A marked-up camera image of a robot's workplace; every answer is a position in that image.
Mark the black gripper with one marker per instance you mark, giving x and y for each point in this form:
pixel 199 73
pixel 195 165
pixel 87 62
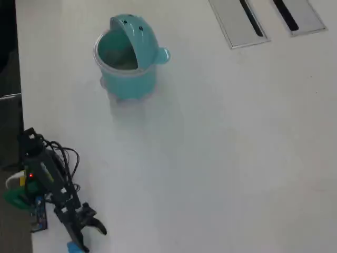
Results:
pixel 75 214

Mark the blue lego block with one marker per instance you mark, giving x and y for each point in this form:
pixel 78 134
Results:
pixel 72 248

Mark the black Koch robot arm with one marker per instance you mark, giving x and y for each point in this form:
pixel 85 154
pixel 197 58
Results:
pixel 44 163

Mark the teal whale-shaped bin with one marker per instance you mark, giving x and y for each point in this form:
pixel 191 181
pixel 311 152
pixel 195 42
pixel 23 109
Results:
pixel 131 81

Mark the blue circuit board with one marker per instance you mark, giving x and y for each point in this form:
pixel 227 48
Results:
pixel 39 218

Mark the green table clamp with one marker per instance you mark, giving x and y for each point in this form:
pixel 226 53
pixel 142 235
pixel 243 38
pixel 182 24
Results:
pixel 15 196

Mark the yellow tag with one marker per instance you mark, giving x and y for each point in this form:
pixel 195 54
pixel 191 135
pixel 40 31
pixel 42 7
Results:
pixel 23 181

